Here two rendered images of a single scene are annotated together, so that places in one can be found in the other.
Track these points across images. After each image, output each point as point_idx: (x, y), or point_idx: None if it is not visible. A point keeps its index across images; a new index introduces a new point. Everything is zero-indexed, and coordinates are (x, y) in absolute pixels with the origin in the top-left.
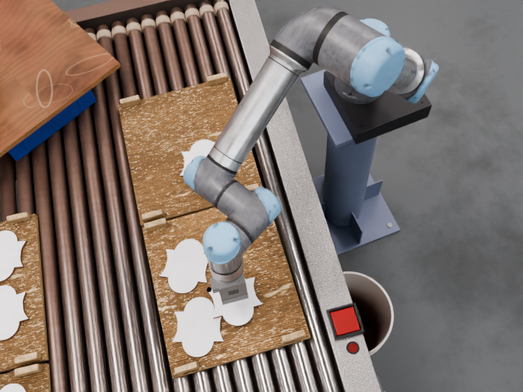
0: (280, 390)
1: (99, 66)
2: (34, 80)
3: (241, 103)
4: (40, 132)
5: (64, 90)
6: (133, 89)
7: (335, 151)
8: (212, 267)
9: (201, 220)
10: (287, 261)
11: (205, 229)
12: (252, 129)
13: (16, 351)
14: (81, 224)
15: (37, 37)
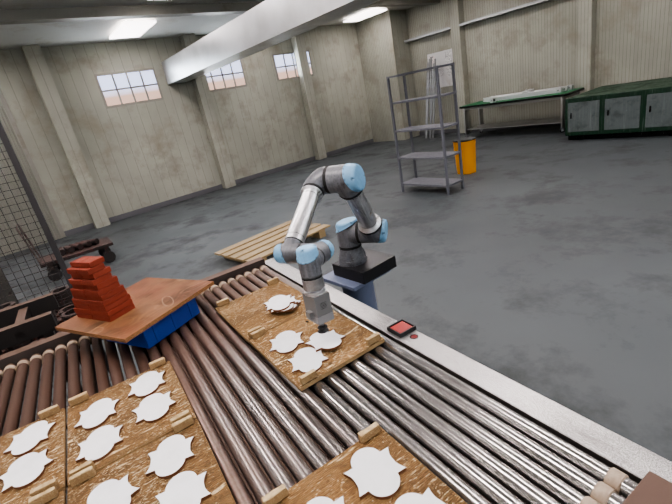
0: (380, 369)
1: (201, 285)
2: (160, 300)
3: (295, 212)
4: (165, 326)
5: (181, 297)
6: None
7: None
8: (306, 275)
9: (288, 324)
10: None
11: (291, 326)
12: (304, 218)
13: (169, 422)
14: (204, 356)
15: (158, 289)
